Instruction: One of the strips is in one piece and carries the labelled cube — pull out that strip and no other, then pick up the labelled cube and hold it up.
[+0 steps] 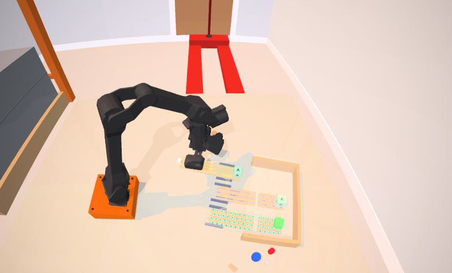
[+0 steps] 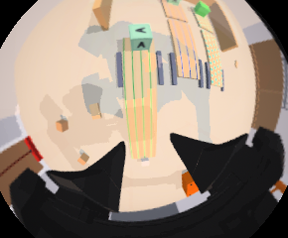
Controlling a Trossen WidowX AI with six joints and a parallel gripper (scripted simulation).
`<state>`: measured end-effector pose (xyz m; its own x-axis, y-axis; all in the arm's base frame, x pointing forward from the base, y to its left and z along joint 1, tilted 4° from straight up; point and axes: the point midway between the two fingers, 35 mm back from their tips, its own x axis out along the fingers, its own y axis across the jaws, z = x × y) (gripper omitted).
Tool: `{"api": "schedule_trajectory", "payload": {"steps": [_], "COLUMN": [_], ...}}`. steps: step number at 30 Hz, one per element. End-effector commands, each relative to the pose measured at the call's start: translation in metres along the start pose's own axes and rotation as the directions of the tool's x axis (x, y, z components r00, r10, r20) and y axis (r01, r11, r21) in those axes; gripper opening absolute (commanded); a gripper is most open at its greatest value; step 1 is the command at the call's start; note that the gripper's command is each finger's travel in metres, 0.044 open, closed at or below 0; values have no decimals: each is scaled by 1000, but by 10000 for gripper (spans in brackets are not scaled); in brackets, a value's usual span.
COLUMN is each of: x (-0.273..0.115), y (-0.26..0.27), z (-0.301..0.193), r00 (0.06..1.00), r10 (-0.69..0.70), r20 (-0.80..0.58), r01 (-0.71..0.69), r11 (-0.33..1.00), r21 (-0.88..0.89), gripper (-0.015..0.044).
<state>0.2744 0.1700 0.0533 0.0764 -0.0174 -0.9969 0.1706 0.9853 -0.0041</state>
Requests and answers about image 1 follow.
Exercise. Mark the blue round disc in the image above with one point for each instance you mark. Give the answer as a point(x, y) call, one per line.
point(256, 257)

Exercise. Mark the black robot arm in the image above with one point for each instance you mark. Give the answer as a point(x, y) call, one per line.
point(115, 117)

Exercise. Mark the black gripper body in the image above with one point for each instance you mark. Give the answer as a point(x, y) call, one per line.
point(196, 161)

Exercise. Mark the small orange flat bar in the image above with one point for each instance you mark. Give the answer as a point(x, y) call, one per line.
point(232, 267)

